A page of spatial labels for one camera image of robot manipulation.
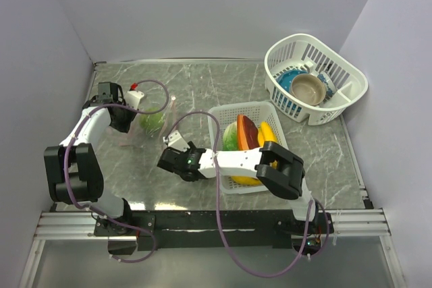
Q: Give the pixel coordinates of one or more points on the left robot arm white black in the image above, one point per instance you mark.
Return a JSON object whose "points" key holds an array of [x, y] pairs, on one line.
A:
{"points": [[75, 156]]}

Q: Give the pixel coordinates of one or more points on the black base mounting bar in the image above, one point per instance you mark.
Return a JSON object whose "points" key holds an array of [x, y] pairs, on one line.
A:
{"points": [[202, 229]]}

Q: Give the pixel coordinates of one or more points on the aluminium frame rail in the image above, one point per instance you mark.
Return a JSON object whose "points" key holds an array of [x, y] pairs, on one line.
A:
{"points": [[80, 225]]}

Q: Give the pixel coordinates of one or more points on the fake green lettuce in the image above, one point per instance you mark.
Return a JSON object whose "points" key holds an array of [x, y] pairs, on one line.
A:
{"points": [[229, 138]]}

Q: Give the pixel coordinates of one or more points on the white slatted dish basket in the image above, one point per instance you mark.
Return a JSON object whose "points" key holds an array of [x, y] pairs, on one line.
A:
{"points": [[305, 52]]}

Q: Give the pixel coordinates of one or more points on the clear zip bag pink slider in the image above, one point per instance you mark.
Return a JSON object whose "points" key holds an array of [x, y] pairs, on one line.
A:
{"points": [[136, 136]]}

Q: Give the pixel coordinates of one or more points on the blue plate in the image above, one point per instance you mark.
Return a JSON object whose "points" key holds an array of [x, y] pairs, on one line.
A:
{"points": [[285, 79]]}

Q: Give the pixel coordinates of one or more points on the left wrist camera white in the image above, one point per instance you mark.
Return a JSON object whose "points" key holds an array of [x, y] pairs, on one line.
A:
{"points": [[133, 98]]}

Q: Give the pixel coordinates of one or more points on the beige bowl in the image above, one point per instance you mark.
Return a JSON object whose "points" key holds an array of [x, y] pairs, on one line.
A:
{"points": [[308, 89]]}

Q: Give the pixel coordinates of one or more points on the fake green apple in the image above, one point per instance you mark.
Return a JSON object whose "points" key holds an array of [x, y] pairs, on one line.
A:
{"points": [[151, 123]]}

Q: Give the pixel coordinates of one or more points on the fake yellow banana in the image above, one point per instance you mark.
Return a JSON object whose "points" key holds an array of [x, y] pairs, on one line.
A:
{"points": [[244, 180]]}

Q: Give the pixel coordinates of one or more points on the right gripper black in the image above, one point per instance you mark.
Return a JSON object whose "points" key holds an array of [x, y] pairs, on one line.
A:
{"points": [[192, 145]]}

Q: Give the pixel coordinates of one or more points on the fake yellow mango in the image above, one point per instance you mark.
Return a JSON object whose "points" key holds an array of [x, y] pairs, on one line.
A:
{"points": [[265, 134]]}

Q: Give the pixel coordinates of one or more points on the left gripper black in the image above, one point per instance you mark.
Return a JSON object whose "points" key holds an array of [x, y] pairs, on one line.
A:
{"points": [[125, 127]]}

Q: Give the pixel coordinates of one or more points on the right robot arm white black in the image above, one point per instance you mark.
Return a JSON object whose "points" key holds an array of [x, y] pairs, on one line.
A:
{"points": [[278, 169]]}

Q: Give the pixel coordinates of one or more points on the white blue patterned dish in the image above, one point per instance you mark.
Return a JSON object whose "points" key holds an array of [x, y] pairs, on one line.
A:
{"points": [[326, 80]]}

